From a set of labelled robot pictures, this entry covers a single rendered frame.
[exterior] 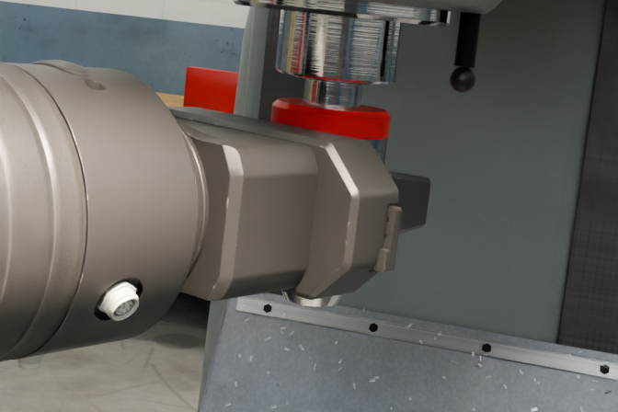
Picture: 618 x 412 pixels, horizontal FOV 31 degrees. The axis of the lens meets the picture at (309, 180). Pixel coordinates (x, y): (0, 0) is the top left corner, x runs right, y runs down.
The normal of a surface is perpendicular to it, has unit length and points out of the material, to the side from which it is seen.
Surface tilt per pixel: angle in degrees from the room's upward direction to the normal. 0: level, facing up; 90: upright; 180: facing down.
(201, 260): 89
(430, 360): 63
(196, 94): 90
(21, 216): 79
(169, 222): 85
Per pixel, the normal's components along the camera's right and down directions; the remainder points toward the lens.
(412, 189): 0.75, 0.18
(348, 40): 0.14, 0.16
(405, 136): -0.28, 0.11
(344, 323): -0.20, -0.34
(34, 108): 0.56, -0.66
